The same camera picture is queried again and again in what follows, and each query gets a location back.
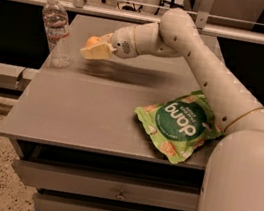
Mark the upper grey drawer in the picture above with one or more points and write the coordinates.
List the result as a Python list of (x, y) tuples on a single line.
[(103, 186)]

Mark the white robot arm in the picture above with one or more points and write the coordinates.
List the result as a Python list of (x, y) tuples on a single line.
[(234, 177)]

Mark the green snack chip bag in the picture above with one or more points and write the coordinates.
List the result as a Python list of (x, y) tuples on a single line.
[(179, 126)]

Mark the orange fruit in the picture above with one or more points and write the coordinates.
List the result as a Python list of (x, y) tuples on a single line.
[(93, 41)]

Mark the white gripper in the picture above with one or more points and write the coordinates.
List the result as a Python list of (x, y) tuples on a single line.
[(122, 43)]

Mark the grey drawer cabinet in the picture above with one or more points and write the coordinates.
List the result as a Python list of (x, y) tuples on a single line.
[(83, 117)]

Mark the clear plastic water bottle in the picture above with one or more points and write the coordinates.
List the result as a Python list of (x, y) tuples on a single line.
[(56, 24)]

